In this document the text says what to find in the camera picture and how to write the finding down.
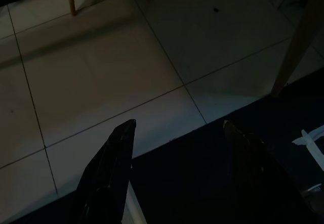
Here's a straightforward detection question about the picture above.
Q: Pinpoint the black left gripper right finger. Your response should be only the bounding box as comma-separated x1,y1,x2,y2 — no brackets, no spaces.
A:
223,119,317,224

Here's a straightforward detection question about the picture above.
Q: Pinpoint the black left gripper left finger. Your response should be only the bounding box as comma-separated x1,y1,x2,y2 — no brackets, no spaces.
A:
73,119,137,224

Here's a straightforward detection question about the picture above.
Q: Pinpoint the dark floor mat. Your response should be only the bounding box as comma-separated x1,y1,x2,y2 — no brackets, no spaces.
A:
7,67,324,224

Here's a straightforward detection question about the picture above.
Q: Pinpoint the white tape strip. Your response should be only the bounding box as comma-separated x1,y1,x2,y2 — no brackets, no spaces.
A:
292,124,324,172

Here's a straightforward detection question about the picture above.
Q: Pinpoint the wooden table leg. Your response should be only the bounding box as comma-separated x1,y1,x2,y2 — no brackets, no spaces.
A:
269,0,324,98

